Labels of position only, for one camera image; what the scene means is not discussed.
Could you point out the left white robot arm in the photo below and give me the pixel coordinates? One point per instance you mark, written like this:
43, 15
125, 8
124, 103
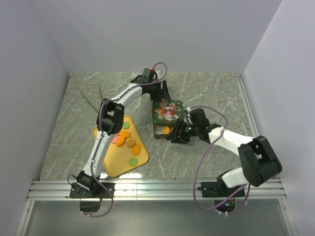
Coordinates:
109, 122

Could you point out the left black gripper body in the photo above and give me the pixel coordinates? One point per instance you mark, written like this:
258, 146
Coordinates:
155, 92

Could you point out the aluminium rail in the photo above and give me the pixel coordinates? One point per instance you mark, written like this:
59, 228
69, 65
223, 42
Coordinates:
246, 103
146, 190

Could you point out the round dotted biscuit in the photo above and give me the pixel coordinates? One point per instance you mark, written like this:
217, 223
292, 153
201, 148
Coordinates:
165, 130

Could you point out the orange fish cookie right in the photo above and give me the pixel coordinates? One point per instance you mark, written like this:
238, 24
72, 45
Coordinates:
136, 149

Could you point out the orange fish cookie middle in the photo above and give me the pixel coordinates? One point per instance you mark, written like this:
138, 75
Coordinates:
120, 141

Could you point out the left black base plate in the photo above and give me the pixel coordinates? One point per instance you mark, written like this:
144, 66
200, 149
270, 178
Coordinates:
79, 192

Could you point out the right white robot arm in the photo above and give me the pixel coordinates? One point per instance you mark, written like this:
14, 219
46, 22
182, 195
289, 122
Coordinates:
259, 162

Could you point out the gold tin lid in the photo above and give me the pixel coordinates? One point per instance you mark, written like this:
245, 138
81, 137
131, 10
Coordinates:
167, 112

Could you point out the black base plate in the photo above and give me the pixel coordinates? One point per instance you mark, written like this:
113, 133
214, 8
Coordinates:
79, 192
216, 189

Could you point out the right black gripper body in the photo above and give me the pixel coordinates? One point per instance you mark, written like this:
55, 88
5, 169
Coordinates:
190, 131

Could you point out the green sandwich cookie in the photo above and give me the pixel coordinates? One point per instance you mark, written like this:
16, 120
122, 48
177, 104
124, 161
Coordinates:
133, 161
126, 125

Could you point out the green sandwich cookie far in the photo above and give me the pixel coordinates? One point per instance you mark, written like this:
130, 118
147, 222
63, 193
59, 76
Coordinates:
126, 125

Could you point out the tan flower cookie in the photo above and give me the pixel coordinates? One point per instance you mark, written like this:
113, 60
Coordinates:
131, 143

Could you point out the green sandwich cookie near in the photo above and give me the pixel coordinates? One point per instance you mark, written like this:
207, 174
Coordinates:
133, 161

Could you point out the aluminium front rail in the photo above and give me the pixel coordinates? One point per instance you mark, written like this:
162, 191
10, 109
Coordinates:
146, 190

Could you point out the orange fish cookie upper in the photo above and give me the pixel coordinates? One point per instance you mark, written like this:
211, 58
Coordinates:
124, 134

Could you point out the green cookie tin box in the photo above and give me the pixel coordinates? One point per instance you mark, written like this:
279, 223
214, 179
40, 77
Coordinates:
157, 131

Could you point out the orange fish cookie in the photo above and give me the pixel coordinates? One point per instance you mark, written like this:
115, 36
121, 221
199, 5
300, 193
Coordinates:
124, 134
120, 141
136, 149

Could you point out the yellow plastic tray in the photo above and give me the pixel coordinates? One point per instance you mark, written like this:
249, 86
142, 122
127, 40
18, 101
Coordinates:
115, 162

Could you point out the aluminium right side rail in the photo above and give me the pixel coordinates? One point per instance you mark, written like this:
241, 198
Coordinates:
246, 103

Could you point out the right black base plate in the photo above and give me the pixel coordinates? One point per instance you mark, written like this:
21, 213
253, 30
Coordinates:
216, 189

